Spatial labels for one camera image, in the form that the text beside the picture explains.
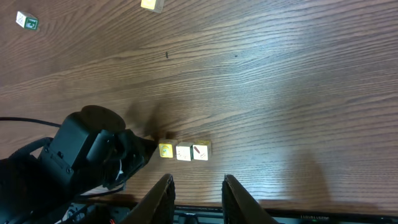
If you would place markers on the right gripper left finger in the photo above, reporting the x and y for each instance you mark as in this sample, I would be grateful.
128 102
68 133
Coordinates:
157 206

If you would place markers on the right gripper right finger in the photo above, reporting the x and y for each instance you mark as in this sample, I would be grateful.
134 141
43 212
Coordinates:
239 206

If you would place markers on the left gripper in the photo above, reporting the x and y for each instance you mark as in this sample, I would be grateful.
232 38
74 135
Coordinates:
93 147

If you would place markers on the yellow block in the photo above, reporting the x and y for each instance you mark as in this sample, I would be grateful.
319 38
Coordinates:
167 148
153 5

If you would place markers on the white block red M side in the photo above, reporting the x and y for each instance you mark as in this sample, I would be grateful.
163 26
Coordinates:
184 151

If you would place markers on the white block red mark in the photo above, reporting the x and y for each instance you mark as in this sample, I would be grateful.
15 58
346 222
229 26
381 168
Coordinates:
202 150

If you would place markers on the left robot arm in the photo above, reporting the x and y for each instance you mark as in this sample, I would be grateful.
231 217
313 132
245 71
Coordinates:
28 193

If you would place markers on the white block green side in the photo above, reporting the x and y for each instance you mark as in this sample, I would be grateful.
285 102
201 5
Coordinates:
27 21

